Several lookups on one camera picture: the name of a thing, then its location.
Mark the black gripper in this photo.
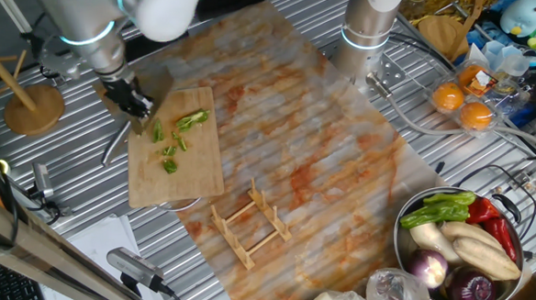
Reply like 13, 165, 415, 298
102, 75, 156, 123

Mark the steel kitchen knife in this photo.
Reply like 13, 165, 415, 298
95, 65, 180, 169

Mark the bamboo cutting board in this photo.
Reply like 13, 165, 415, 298
121, 85, 227, 216

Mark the wooden mug tree stand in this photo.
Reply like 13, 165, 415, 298
0, 0, 69, 139

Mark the white paper sheet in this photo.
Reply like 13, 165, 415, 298
37, 212, 172, 300

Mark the wooden dish rack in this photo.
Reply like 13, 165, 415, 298
208, 174, 296, 273

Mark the stainless steel pot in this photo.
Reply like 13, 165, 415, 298
390, 182, 530, 300

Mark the wooden stand with round base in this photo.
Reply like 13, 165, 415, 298
416, 0, 492, 64

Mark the clear plastic bag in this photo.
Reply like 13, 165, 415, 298
365, 264, 433, 300

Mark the long green pepper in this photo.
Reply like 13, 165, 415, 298
397, 201, 472, 230

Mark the white radish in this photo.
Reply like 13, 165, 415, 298
408, 221, 462, 269

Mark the short green pepper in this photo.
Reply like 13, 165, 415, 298
422, 190, 477, 209

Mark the pale purple onion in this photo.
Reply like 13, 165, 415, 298
406, 247, 451, 292

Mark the orange fruit with label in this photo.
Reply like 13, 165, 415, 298
456, 62, 498, 99

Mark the beige sweet potato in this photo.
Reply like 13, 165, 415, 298
439, 218, 504, 255
451, 233, 522, 284

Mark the wide red pepper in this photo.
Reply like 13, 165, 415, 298
463, 195, 501, 226

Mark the clear plastic fruit container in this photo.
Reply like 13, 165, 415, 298
422, 56, 533, 141

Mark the clear plastic cup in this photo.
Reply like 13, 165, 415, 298
481, 38, 532, 79

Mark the dark red onion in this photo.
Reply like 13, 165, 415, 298
446, 266, 497, 300

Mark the long red pepper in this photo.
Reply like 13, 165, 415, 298
482, 216, 519, 264

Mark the blue plush toy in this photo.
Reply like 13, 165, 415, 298
498, 0, 536, 40

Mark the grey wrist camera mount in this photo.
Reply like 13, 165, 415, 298
36, 34, 85, 83

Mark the small grey mounted camera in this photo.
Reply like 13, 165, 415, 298
23, 160, 74, 222

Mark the silver pole with black ring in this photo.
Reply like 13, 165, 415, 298
0, 0, 36, 39

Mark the grey camera with black cable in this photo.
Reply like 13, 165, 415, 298
106, 243, 194, 300

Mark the aluminium frame beam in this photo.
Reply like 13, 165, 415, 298
0, 179, 162, 300

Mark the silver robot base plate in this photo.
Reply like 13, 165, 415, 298
350, 53, 408, 96

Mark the grey hose with metal connector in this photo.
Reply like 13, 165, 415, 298
365, 63, 536, 161

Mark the black base cable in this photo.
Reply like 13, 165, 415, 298
387, 28, 458, 76

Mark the black cable near pot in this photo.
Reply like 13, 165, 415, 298
452, 161, 536, 245

